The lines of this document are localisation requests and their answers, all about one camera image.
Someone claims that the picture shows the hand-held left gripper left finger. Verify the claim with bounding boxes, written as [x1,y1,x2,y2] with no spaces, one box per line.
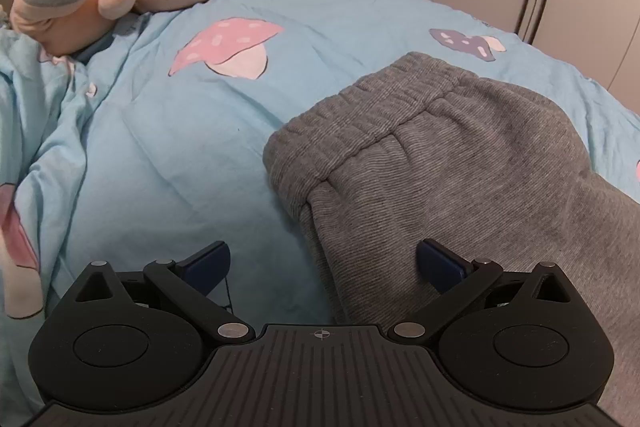
[75,241,256,342]

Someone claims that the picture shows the grey pants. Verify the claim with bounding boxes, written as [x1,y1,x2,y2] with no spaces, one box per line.
[263,52,640,427]

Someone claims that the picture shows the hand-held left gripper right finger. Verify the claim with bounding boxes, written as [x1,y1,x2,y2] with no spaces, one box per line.
[389,238,571,342]

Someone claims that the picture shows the blue mushroom-print bedsheet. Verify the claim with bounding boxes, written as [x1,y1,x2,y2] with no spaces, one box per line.
[0,0,640,423]

